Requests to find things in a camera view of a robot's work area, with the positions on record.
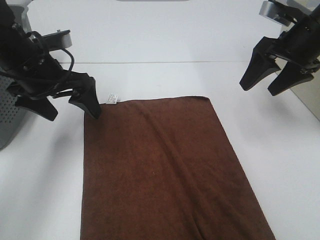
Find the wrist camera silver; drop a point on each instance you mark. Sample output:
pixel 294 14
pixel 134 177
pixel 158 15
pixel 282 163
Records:
pixel 58 40
pixel 276 12

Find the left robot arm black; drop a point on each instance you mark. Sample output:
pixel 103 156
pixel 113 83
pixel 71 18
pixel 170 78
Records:
pixel 64 57

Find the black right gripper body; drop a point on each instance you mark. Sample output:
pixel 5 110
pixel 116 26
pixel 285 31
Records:
pixel 300 47

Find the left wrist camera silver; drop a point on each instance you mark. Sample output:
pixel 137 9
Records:
pixel 58 40

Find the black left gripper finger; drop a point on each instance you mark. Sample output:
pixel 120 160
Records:
pixel 85 97
pixel 42 107

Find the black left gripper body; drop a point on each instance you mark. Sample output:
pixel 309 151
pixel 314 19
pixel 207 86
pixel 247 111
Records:
pixel 25 57

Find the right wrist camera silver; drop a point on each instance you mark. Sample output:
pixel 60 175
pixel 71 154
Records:
pixel 276 12

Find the grey perforated plastic basket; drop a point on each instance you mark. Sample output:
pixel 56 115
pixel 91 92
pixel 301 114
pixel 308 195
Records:
pixel 11 116

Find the beige storage box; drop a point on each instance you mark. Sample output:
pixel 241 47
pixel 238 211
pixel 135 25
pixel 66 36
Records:
pixel 309 94

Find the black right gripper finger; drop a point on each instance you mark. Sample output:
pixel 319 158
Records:
pixel 290 76
pixel 261 64

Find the brown towel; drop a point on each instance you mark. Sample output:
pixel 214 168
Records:
pixel 164 169

